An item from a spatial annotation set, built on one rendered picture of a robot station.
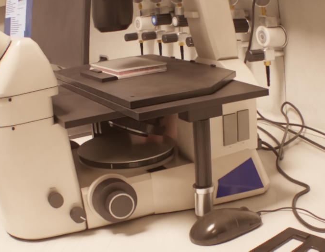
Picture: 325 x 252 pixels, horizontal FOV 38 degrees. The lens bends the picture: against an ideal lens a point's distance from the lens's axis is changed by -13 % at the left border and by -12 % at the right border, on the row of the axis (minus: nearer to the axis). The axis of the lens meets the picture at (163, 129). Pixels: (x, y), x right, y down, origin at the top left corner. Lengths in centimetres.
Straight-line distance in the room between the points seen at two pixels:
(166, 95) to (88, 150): 23
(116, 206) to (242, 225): 18
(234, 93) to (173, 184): 18
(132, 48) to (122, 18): 128
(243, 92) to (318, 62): 51
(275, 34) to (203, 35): 39
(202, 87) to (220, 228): 19
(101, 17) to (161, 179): 26
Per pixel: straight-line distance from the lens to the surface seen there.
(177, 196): 80
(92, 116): 68
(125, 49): 213
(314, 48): 120
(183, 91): 68
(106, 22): 79
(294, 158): 103
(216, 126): 82
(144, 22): 183
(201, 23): 88
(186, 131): 82
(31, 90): 69
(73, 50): 114
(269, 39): 123
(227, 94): 70
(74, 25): 113
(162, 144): 85
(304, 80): 125
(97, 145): 88
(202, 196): 76
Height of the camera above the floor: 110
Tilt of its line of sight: 16 degrees down
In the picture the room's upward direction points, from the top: 4 degrees counter-clockwise
